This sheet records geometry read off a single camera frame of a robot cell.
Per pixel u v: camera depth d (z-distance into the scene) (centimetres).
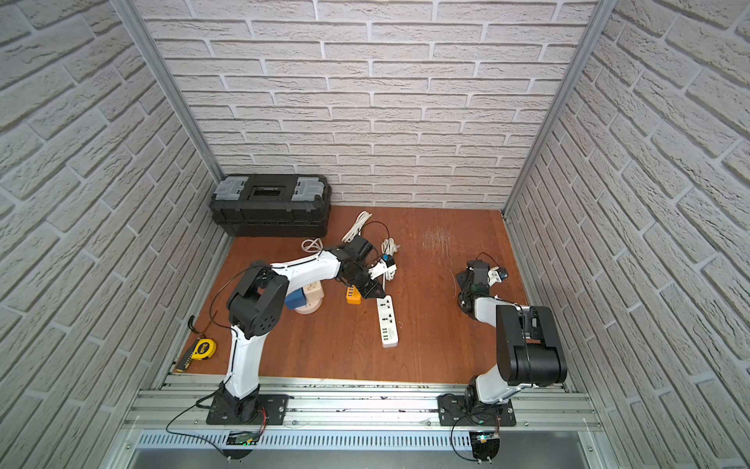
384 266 85
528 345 46
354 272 80
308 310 89
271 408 73
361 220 113
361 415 74
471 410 67
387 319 87
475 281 74
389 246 104
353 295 92
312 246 101
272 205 97
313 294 87
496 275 83
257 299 54
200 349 82
